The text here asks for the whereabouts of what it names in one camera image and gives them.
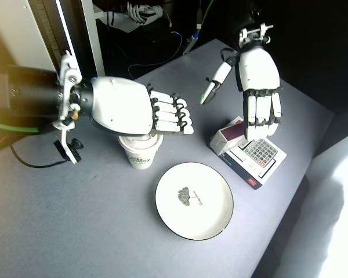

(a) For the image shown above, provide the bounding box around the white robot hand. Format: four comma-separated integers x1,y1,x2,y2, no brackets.
200,46,282,142
89,76,195,137

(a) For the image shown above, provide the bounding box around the white paper coffee cup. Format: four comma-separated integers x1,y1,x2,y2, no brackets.
118,133,164,171

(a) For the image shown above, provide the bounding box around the small maroon box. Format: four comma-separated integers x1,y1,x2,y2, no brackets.
210,116,248,156

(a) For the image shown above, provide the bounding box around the boxed calculator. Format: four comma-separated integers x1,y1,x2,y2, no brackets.
208,115,288,191

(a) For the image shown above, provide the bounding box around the spare white robot hand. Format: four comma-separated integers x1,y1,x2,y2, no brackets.
126,1,165,26

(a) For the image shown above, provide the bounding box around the white plate with leaf print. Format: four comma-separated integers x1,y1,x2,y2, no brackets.
154,162,235,241

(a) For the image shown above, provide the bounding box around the white adapter with blue plug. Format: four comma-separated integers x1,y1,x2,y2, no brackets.
183,24,204,55

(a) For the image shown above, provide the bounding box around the white base sheet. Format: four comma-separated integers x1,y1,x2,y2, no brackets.
100,11,143,34

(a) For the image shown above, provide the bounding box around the grey table cloth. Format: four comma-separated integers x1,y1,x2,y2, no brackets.
0,39,336,278

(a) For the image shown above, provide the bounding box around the white cabinet panel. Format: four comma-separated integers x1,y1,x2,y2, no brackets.
0,0,61,70

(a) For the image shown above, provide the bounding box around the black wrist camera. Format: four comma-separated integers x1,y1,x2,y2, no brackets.
53,138,84,163

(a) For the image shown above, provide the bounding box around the thin black cable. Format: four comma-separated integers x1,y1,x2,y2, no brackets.
127,31,183,81

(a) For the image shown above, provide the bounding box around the white frame post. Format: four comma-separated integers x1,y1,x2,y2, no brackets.
80,0,105,76

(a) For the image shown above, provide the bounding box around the black camera cable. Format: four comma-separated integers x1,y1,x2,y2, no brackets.
10,143,67,169

